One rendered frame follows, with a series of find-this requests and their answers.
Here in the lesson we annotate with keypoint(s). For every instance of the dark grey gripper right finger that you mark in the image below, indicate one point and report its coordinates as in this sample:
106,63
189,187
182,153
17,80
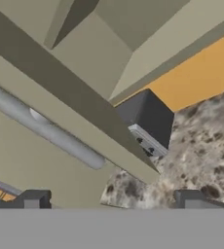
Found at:
190,199

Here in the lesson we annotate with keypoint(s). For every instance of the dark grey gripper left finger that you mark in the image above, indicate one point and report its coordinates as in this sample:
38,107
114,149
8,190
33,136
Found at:
36,198

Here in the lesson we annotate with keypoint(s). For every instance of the beige cabinet door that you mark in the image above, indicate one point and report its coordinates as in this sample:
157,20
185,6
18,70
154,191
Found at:
26,162

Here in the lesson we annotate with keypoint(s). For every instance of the beige cabinet run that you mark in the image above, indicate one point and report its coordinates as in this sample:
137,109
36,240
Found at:
110,39

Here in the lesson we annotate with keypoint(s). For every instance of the black box appliance, white panel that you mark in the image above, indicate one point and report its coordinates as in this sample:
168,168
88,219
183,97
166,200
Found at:
149,113

